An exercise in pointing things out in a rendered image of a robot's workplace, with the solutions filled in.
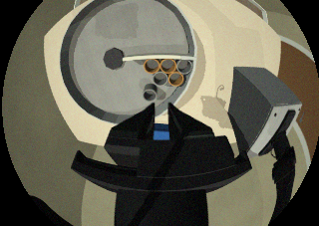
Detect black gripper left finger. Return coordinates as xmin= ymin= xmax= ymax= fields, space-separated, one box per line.
xmin=108 ymin=103 xmax=156 ymax=139

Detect blue open-top crate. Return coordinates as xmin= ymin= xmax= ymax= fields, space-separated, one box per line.
xmin=154 ymin=123 xmax=169 ymax=139

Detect grey metal bushing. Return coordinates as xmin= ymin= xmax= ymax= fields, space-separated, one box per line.
xmin=153 ymin=68 xmax=168 ymax=86
xmin=175 ymin=59 xmax=192 ymax=74
xmin=143 ymin=84 xmax=158 ymax=102

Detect bronze bushing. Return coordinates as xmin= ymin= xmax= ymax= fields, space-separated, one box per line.
xmin=144 ymin=59 xmax=160 ymax=74
xmin=160 ymin=59 xmax=176 ymax=74
xmin=167 ymin=69 xmax=183 ymax=87

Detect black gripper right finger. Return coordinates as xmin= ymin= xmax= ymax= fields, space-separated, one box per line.
xmin=167 ymin=103 xmax=215 ymax=139

